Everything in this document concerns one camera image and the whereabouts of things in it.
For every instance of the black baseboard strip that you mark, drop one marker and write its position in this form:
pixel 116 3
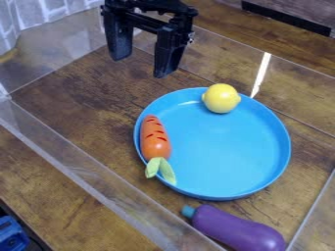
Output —
pixel 286 18

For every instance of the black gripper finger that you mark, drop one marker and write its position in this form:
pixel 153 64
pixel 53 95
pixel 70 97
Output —
pixel 172 43
pixel 118 36

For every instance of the purple toy eggplant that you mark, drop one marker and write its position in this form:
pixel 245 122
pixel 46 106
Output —
pixel 242 234

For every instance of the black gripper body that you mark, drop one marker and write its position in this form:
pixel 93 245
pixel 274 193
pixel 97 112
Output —
pixel 136 8

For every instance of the white curtain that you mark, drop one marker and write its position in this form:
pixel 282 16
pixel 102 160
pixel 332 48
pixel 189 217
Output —
pixel 23 14

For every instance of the clear acrylic enclosure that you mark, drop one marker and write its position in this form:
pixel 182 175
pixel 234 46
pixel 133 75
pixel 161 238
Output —
pixel 72 177

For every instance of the blue object at corner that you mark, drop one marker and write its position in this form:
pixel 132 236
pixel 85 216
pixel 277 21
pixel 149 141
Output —
pixel 14 238

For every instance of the blue round tray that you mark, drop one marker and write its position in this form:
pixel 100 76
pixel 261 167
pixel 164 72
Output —
pixel 226 156

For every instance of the yellow toy lemon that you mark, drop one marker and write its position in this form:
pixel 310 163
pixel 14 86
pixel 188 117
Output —
pixel 221 98

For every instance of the orange toy carrot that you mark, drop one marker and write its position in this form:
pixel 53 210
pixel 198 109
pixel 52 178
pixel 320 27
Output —
pixel 156 148

